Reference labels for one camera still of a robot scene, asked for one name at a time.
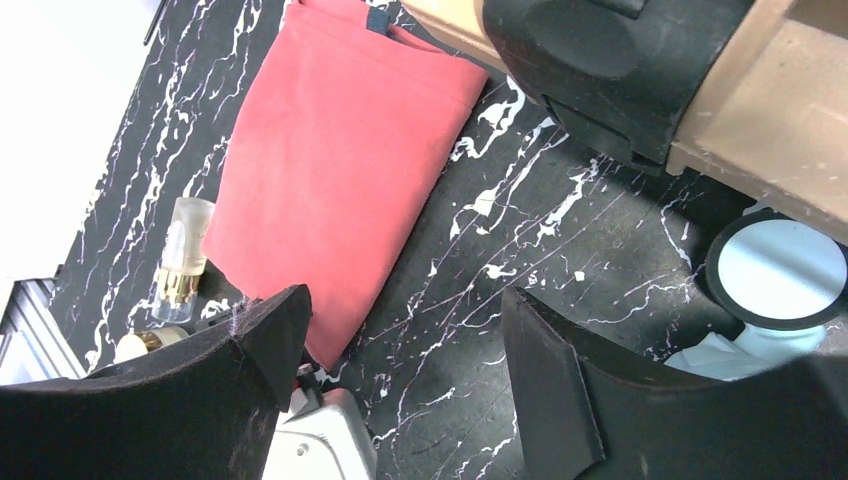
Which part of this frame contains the clear gold perfume bottle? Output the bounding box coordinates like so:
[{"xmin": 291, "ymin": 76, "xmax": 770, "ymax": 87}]
[{"xmin": 151, "ymin": 197, "xmax": 215, "ymax": 323}]

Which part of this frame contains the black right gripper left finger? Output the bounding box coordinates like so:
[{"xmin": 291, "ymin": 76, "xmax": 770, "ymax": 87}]
[{"xmin": 1, "ymin": 285, "xmax": 312, "ymax": 479}]

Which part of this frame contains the rust red cloth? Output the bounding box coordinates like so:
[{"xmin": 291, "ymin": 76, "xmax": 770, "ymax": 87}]
[{"xmin": 202, "ymin": 1, "xmax": 487, "ymax": 369}]

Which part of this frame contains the tan plastic toolbox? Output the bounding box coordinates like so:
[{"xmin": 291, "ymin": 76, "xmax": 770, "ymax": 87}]
[{"xmin": 405, "ymin": 0, "xmax": 847, "ymax": 242}]

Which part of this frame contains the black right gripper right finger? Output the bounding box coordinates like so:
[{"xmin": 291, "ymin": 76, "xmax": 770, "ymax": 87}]
[{"xmin": 501, "ymin": 287, "xmax": 847, "ymax": 479}]

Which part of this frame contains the light blue open suitcase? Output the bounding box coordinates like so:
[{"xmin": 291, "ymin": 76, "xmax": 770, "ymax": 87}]
[{"xmin": 664, "ymin": 323, "xmax": 827, "ymax": 382}]

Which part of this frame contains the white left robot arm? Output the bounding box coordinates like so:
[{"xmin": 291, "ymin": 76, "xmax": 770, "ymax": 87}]
[{"xmin": 262, "ymin": 363, "xmax": 377, "ymax": 480}]

